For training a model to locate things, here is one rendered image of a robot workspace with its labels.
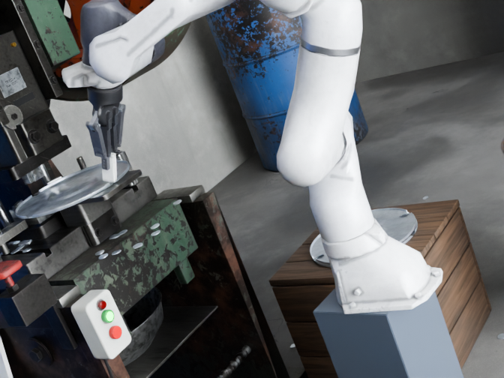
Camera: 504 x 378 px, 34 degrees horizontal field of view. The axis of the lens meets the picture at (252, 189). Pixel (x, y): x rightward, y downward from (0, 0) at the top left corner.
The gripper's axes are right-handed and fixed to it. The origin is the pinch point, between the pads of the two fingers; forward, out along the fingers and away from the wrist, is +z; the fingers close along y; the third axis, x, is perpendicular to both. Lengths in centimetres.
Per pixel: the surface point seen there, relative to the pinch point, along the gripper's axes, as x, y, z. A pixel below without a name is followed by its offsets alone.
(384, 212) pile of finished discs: -52, 54, 26
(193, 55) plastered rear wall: 95, 226, 62
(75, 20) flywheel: 35, 40, -18
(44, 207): 13.3, -7.4, 10.4
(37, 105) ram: 23.5, 6.3, -7.9
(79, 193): 7.0, -2.5, 7.4
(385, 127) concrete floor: -8, 239, 86
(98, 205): 4.4, 1.4, 12.1
